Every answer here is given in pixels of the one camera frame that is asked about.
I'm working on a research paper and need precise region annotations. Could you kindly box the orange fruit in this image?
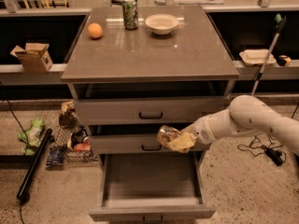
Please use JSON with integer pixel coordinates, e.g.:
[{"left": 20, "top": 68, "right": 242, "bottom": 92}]
[{"left": 88, "top": 23, "right": 103, "bottom": 39}]

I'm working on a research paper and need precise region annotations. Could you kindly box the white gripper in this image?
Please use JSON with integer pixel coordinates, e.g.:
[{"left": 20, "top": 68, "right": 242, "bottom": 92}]
[{"left": 168, "top": 109, "right": 233, "bottom": 153}]

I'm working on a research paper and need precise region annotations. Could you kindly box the grey drawer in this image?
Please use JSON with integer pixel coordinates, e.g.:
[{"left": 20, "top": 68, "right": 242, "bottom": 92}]
[
  {"left": 74, "top": 81, "right": 229, "bottom": 125},
  {"left": 88, "top": 122, "right": 215, "bottom": 155},
  {"left": 90, "top": 151, "right": 215, "bottom": 224}
]

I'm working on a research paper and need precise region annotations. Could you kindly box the black pole left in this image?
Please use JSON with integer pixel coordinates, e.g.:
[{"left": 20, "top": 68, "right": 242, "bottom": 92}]
[{"left": 17, "top": 129, "right": 52, "bottom": 203}]

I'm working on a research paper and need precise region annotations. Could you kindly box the brown snack bag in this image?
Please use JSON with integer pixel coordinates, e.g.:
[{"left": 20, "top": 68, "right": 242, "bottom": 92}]
[{"left": 59, "top": 101, "right": 78, "bottom": 128}]

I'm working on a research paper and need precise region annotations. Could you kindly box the white takeout container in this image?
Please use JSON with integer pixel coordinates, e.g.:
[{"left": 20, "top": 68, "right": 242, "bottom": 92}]
[{"left": 239, "top": 49, "right": 268, "bottom": 66}]

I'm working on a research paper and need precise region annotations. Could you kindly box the grey middle drawer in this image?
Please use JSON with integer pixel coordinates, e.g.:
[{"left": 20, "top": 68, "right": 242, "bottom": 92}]
[{"left": 88, "top": 122, "right": 215, "bottom": 155}]

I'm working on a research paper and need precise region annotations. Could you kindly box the yellow tape measure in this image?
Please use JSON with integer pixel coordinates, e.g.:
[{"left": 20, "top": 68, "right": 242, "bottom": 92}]
[{"left": 278, "top": 55, "right": 292, "bottom": 66}]

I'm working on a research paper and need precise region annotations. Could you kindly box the grey drawer cabinet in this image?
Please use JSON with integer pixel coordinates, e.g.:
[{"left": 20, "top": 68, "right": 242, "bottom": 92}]
[{"left": 61, "top": 5, "right": 240, "bottom": 224}]

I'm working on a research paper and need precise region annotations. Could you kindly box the cardboard box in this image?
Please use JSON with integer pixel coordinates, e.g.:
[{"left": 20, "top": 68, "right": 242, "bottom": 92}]
[{"left": 10, "top": 43, "right": 52, "bottom": 73}]

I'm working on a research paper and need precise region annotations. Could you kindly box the white bowl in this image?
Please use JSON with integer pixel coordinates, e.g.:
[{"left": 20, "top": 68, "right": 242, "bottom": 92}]
[{"left": 144, "top": 14, "right": 179, "bottom": 35}]

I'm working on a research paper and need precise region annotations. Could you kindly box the grey bottom drawer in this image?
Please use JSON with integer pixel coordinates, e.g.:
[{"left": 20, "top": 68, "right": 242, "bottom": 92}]
[{"left": 90, "top": 151, "right": 215, "bottom": 224}]

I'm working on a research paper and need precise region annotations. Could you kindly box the grey top drawer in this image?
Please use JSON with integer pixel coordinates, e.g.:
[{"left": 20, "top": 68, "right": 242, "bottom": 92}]
[{"left": 74, "top": 81, "right": 229, "bottom": 125}]

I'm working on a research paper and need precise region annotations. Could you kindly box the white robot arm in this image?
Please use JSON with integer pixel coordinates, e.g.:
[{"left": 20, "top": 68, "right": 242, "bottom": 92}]
[{"left": 169, "top": 95, "right": 299, "bottom": 155}]

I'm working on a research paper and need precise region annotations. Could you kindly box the reacher grabber tool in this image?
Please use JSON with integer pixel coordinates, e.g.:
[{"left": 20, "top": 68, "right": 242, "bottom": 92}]
[{"left": 250, "top": 13, "right": 287, "bottom": 96}]

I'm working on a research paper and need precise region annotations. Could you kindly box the green soda can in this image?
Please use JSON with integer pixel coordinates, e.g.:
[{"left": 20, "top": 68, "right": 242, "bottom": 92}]
[{"left": 122, "top": 0, "right": 138, "bottom": 30}]

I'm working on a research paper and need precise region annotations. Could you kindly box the black power adapter cable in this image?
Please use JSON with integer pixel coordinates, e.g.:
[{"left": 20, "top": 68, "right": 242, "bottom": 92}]
[{"left": 236, "top": 103, "right": 299, "bottom": 167}]

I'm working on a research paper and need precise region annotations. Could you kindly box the blue snack bag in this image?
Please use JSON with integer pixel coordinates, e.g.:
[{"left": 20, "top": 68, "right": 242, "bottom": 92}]
[{"left": 46, "top": 147, "right": 64, "bottom": 167}]

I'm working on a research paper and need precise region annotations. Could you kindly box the green snack bag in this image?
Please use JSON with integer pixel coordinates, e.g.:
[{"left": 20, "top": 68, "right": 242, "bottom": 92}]
[{"left": 17, "top": 118, "right": 45, "bottom": 155}]

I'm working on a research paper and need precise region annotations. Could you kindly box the wire mesh basket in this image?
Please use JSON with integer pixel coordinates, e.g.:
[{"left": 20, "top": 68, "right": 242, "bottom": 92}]
[{"left": 53, "top": 125, "right": 98, "bottom": 163}]

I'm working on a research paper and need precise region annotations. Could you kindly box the red black snack bag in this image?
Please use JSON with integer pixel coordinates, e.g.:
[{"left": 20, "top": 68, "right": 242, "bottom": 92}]
[{"left": 67, "top": 126, "right": 91, "bottom": 152}]

